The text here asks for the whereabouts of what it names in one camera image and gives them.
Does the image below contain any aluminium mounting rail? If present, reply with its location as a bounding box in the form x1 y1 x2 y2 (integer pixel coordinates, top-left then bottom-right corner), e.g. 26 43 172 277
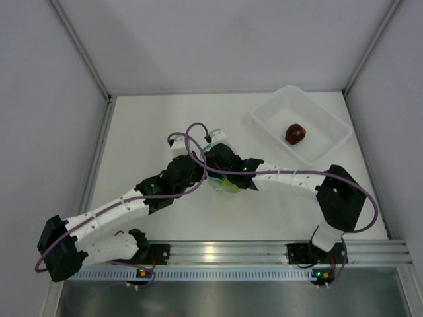
89 240 412 267

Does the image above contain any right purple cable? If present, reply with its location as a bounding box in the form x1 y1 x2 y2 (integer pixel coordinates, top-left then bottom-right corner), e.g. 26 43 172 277
185 122 379 283

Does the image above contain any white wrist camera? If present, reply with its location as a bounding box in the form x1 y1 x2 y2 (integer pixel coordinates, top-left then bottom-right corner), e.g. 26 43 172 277
168 135 188 157
205 129 229 147

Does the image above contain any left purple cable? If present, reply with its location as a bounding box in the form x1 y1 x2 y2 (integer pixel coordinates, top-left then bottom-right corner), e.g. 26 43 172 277
34 131 209 273

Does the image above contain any red fake apple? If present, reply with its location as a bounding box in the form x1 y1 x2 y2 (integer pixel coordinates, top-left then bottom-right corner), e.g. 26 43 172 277
284 123 307 145

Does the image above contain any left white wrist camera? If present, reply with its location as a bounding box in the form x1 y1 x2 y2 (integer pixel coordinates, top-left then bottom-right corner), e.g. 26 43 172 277
168 135 188 157

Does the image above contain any white slotted cable duct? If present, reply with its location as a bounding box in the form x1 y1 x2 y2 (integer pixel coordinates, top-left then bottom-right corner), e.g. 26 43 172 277
69 266 331 282

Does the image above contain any green fake food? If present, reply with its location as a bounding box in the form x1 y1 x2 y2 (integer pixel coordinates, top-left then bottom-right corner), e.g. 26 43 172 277
219 178 242 194

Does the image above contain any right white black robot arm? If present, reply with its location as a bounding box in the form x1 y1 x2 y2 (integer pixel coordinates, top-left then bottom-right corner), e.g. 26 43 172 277
206 143 367 262

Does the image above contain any clear zip top bag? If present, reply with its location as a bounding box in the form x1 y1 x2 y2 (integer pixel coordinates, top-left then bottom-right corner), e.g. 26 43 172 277
203 143 241 194

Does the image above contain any right aluminium frame post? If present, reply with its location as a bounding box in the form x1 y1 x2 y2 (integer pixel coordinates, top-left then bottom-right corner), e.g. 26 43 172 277
342 0 405 96

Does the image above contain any clear plastic bin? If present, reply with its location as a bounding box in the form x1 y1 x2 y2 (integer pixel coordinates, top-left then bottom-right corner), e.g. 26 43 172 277
250 85 352 166

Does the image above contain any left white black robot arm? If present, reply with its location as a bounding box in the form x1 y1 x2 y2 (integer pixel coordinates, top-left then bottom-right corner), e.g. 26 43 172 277
36 155 206 282

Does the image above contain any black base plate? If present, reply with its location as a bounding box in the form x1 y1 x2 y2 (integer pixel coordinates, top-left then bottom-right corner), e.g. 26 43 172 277
131 243 171 265
286 242 346 265

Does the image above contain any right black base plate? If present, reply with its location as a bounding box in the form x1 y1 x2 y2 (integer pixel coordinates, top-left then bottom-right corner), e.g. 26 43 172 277
286 242 346 265

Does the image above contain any left aluminium frame post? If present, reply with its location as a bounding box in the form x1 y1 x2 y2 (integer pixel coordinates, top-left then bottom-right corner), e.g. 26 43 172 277
47 0 112 101

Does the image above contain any purple cable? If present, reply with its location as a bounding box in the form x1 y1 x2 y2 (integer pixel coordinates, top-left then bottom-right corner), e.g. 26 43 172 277
34 131 209 273
185 122 379 283

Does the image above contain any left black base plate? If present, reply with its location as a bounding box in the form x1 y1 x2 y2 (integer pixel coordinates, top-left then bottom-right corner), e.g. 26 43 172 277
131 243 171 265

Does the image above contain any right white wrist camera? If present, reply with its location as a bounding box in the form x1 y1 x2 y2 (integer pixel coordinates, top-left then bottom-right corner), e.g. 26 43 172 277
205 129 229 147

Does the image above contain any aluminium frame post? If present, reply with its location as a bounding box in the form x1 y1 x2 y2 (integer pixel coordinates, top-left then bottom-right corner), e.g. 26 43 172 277
47 0 112 101
342 0 405 96

